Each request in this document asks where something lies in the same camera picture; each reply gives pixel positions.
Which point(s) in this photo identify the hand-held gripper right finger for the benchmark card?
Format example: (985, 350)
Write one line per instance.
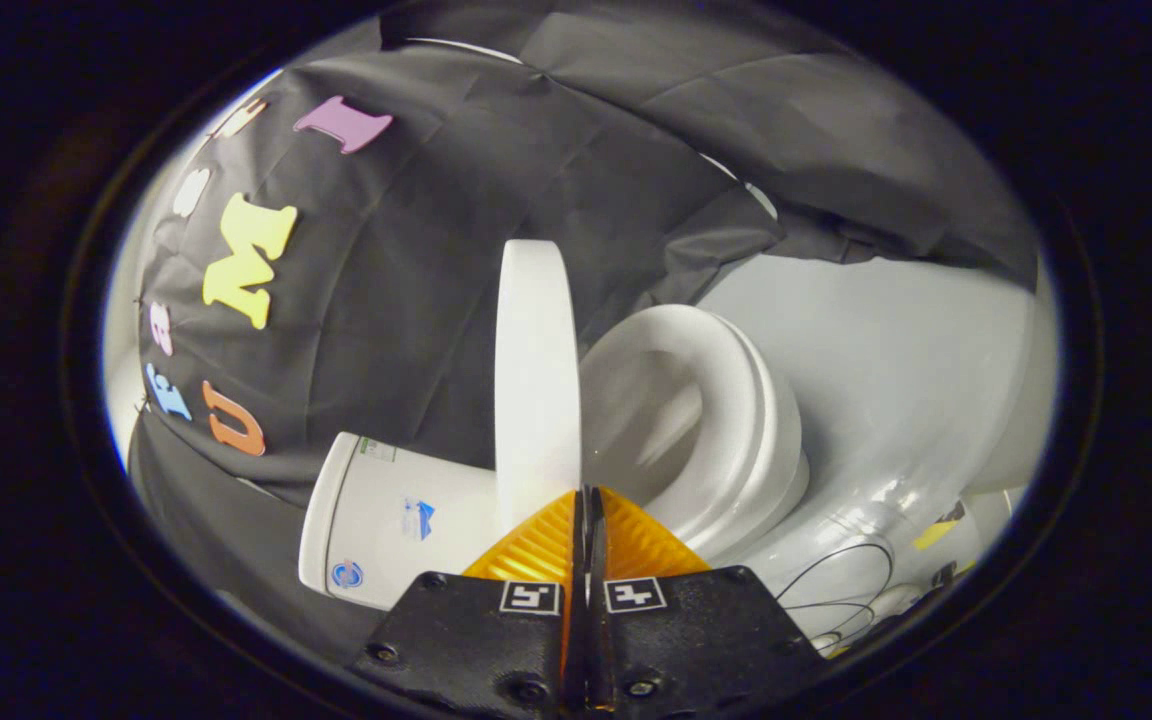
(696, 630)

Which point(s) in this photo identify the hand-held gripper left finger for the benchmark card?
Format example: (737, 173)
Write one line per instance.
(476, 640)

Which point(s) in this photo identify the white toilet bowl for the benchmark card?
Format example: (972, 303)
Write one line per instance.
(781, 470)

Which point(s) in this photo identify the black backdrop cloth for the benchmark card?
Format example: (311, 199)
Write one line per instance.
(456, 250)

